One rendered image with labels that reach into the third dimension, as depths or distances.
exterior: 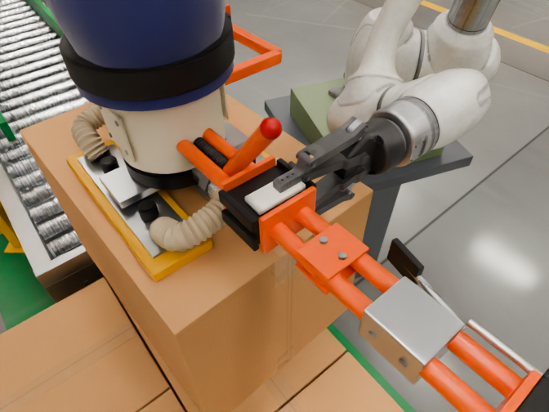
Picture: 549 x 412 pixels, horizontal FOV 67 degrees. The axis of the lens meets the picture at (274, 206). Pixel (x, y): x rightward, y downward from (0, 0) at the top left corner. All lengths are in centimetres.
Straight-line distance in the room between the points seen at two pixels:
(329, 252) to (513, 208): 204
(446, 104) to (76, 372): 101
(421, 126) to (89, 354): 96
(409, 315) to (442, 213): 186
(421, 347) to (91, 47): 46
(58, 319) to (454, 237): 170
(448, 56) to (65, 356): 123
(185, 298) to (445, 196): 191
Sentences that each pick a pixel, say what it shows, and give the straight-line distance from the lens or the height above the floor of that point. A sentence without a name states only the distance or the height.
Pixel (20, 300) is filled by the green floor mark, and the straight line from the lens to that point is 211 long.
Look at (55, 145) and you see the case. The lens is 92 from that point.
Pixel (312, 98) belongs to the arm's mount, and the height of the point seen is 85.
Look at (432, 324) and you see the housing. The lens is 42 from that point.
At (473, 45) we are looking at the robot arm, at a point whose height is 109.
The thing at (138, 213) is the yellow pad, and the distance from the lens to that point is 68.
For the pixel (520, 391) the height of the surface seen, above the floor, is 124.
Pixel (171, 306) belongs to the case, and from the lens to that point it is 59.
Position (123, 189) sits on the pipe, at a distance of 69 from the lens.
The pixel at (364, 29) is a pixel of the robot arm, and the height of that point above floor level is 109.
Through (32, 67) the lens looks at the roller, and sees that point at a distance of 243.
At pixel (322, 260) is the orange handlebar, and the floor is 122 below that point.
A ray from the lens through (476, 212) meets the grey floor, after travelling 234.
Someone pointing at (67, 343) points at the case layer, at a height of 54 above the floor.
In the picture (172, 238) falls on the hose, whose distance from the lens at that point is 56.
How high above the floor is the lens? 157
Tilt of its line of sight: 48 degrees down
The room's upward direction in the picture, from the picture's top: straight up
